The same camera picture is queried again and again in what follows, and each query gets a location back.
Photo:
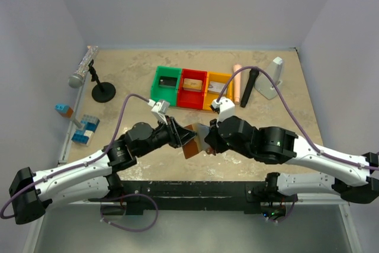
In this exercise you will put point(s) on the blue toy brick stack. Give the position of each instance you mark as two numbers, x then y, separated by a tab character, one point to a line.
84	135

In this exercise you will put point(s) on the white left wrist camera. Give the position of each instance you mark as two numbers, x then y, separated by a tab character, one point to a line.
159	109

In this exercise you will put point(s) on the red plastic bin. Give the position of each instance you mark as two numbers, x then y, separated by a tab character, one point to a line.
189	99

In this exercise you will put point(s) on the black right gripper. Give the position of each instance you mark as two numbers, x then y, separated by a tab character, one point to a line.
212	138

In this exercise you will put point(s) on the green plastic bin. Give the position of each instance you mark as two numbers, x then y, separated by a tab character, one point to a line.
168	94

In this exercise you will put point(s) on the pink cylindrical handle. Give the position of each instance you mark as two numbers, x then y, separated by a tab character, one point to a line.
237	84

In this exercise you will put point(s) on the silver card in yellow bin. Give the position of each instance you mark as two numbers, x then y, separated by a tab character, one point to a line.
216	88

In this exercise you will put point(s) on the silver glitter microphone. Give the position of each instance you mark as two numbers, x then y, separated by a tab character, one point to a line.
77	79

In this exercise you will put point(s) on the brown leather card holder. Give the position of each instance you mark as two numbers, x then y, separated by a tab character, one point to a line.
198	143

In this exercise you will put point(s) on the black card in green bin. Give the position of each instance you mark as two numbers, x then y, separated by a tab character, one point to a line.
167	82

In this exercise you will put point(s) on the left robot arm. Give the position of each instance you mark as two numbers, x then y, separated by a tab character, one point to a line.
31	193

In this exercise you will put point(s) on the yellow plastic bin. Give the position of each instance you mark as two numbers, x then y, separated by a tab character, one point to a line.
217	77

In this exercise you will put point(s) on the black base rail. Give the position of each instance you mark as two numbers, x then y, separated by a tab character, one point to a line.
239	196

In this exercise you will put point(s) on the blue orange toy brick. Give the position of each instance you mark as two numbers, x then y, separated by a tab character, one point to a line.
64	110

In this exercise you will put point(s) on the black microphone stand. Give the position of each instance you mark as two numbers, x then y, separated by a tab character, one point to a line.
103	91

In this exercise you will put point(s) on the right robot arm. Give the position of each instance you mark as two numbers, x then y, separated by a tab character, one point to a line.
333	172

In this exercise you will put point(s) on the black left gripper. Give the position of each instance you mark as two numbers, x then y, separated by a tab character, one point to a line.
179	135

